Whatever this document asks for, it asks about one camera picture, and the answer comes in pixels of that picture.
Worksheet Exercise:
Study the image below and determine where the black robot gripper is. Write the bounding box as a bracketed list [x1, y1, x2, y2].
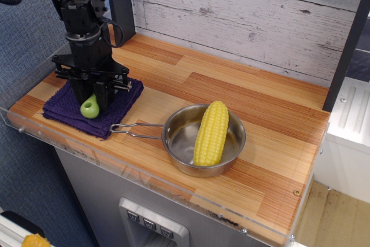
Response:
[51, 35, 133, 112]

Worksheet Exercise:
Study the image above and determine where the grey spatula with green handle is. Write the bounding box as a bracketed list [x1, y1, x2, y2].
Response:
[80, 94, 100, 119]

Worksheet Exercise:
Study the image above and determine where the stainless steel pot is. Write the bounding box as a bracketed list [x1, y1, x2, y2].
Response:
[109, 104, 247, 178]

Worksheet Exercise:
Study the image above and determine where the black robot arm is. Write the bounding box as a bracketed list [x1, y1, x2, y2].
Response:
[1, 0, 131, 112]

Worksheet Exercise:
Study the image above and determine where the purple folded cloth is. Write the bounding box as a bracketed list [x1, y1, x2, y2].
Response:
[43, 78, 144, 139]

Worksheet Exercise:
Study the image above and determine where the grey toy fridge cabinet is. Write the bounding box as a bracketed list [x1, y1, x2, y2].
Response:
[56, 149, 264, 246]

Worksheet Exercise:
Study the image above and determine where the clear acrylic edge guard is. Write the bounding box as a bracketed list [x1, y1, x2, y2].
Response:
[0, 9, 330, 245]

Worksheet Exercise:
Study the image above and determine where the yellow toy corn cob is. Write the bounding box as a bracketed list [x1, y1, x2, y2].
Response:
[193, 101, 229, 167]

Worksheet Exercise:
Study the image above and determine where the silver dispenser button panel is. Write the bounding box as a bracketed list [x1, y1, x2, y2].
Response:
[119, 197, 190, 246]

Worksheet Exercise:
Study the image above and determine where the yellow object bottom corner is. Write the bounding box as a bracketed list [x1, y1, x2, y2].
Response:
[21, 234, 51, 247]

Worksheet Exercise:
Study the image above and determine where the white ribbed side surface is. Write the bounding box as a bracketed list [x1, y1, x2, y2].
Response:
[328, 78, 369, 146]

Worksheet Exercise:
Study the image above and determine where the dark left upright post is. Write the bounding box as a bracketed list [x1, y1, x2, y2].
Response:
[109, 0, 136, 43]

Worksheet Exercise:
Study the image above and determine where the dark upright post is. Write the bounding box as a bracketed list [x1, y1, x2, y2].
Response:
[322, 0, 369, 112]
[109, 0, 136, 43]

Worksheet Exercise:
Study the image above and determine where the dark right upright post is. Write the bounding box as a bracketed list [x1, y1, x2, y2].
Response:
[322, 0, 369, 112]

